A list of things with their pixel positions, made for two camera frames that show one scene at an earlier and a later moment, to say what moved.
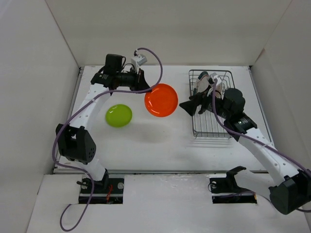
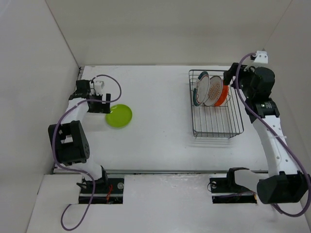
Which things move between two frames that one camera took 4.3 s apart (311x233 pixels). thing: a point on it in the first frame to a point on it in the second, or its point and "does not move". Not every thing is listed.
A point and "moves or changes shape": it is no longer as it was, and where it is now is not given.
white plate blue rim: (202, 82) does not move
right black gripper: (190, 106) to (228, 74)
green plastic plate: (118, 115) does not move
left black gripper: (139, 82) to (102, 108)
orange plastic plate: (162, 101) moves or changes shape
